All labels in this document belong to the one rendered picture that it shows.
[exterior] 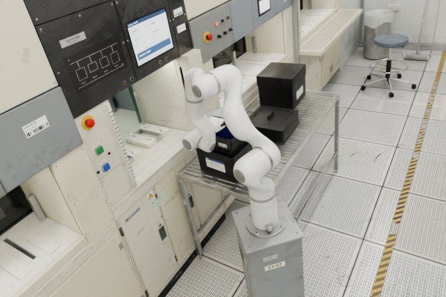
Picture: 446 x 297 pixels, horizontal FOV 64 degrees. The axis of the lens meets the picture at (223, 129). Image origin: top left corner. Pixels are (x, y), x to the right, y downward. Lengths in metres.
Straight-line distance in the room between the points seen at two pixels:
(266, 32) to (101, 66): 2.06
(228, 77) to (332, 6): 3.43
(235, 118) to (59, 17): 0.80
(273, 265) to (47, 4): 1.47
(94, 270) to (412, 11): 5.11
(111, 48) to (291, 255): 1.27
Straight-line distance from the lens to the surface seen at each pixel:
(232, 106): 1.47
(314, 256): 2.64
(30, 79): 1.55
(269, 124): 2.33
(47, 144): 1.61
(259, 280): 1.87
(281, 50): 3.46
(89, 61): 1.68
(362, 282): 2.55
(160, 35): 1.98
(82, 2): 1.67
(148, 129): 2.46
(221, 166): 2.02
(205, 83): 1.42
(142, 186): 2.04
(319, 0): 4.83
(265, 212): 1.67
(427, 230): 2.93
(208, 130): 1.74
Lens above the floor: 2.05
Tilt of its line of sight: 31 degrees down
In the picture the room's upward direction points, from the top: 10 degrees counter-clockwise
